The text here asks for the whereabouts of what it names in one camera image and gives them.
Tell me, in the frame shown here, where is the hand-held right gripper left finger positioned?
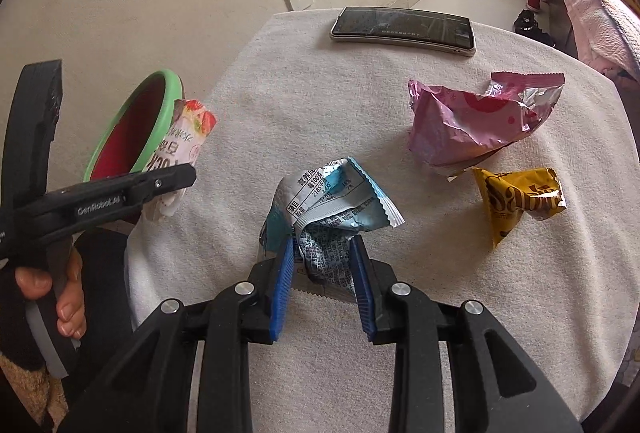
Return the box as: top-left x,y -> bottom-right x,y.
57,237 -> 296,433

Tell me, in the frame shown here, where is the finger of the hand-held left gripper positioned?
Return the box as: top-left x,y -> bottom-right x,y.
125,163 -> 197,210

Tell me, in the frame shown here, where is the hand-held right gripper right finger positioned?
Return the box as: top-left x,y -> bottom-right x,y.
350,235 -> 586,433

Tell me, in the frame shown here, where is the crushed strawberry print carton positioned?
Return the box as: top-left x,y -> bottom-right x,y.
141,98 -> 218,220

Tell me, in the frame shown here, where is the green bowl with red inside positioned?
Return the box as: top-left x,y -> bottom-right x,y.
81,70 -> 185,182

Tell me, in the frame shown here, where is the blue and white foil wrapper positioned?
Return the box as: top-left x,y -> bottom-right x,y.
259,156 -> 405,299

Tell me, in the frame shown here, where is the person's left forearm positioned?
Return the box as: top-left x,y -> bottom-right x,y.
0,263 -> 76,433

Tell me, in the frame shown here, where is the person's left hand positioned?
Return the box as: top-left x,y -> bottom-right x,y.
15,245 -> 87,339

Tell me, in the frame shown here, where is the white tablecloth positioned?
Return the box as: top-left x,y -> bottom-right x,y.
125,8 -> 628,433

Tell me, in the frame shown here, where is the yellow and brown candy wrapper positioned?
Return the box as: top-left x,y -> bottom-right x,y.
471,166 -> 568,250

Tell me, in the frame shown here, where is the pink foil snack bag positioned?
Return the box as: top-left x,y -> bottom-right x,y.
407,72 -> 566,181

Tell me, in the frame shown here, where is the smartphone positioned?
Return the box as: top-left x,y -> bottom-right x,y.
329,6 -> 477,57

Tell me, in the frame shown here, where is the black shoe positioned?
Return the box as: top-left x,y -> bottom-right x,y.
530,26 -> 557,48
514,9 -> 538,34

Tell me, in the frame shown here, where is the pink blanket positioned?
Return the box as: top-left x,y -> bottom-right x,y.
545,0 -> 640,84

